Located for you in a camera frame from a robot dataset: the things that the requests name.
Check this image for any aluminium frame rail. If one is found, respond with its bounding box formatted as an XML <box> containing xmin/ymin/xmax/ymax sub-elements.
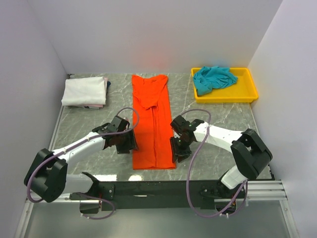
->
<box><xmin>26</xmin><ymin>180</ymin><xmax>288</xmax><ymax>204</ymax></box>

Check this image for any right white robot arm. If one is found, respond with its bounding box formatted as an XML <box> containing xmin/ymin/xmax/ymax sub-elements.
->
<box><xmin>170</xmin><ymin>116</ymin><xmax>273</xmax><ymax>198</ymax></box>

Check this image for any black base beam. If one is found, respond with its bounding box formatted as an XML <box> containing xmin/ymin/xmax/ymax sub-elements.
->
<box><xmin>69</xmin><ymin>180</ymin><xmax>245</xmax><ymax>214</ymax></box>

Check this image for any folded dark blue t-shirt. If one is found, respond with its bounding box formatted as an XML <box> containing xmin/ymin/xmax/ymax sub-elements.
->
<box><xmin>106</xmin><ymin>81</ymin><xmax>111</xmax><ymax>93</ymax></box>

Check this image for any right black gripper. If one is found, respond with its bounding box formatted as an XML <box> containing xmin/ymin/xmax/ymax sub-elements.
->
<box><xmin>169</xmin><ymin>136</ymin><xmax>193</xmax><ymax>163</ymax></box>

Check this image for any orange t-shirt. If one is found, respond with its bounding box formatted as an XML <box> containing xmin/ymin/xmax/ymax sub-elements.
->
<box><xmin>131</xmin><ymin>75</ymin><xmax>176</xmax><ymax>170</ymax></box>

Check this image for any teal t-shirt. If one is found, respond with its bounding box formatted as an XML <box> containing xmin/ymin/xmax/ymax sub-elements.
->
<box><xmin>193</xmin><ymin>66</ymin><xmax>238</xmax><ymax>96</ymax></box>

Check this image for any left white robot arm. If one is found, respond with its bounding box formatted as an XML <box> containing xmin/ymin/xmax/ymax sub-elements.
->
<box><xmin>24</xmin><ymin>116</ymin><xmax>137</xmax><ymax>202</ymax></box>

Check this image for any yellow plastic tray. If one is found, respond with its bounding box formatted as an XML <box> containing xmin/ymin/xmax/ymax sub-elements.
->
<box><xmin>191</xmin><ymin>66</ymin><xmax>259</xmax><ymax>103</ymax></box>

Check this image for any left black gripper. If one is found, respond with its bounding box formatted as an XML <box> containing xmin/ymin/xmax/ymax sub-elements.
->
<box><xmin>115</xmin><ymin>127</ymin><xmax>139</xmax><ymax>154</ymax></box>

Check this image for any folded white t-shirt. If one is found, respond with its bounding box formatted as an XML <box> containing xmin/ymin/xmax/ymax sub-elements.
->
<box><xmin>61</xmin><ymin>76</ymin><xmax>106</xmax><ymax>106</ymax></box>

